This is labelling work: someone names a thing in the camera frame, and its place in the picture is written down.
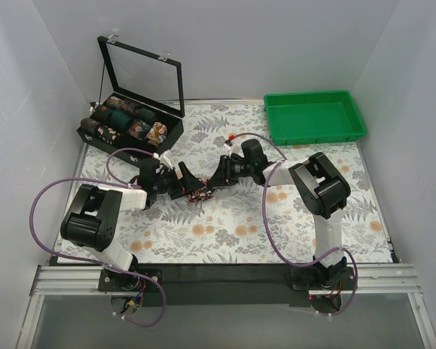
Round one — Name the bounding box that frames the black floral necktie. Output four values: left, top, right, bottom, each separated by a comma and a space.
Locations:
187, 178, 215, 203

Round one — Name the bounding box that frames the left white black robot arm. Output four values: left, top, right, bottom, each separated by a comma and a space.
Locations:
60, 158, 214, 291

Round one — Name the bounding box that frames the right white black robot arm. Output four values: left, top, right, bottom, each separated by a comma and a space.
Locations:
209, 139, 351, 289

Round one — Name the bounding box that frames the rolled cream red tie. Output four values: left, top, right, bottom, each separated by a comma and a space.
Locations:
145, 122, 168, 147

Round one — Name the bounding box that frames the rolled navy floral tie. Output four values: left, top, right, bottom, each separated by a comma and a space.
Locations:
126, 119, 151, 140

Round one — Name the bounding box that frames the floral patterned table mat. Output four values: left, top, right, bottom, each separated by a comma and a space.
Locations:
56, 103, 393, 265

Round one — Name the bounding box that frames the rolled dark green tie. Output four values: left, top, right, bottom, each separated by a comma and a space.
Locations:
134, 107, 157, 125

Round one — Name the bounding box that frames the rolled black floral tie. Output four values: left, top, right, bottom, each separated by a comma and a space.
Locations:
94, 124, 121, 144

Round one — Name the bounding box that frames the black tie display box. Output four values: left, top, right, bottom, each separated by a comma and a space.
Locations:
76, 35, 185, 166

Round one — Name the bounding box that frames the rolled teal tie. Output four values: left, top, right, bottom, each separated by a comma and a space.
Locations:
110, 110, 134, 132

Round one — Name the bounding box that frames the rolled dark purple tie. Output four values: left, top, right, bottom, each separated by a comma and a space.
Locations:
80, 118, 100, 135

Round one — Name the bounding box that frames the rolled brown patterned tie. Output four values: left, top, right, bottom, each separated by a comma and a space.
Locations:
105, 97, 139, 114

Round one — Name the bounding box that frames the green plastic tray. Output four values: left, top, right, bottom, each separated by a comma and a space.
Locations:
264, 90, 367, 146

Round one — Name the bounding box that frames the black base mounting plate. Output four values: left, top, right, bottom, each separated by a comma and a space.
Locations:
97, 264, 355, 307

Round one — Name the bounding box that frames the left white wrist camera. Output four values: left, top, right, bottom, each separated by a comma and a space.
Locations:
158, 150, 174, 169

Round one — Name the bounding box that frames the aluminium frame rail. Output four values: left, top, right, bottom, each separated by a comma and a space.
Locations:
17, 263, 436, 348

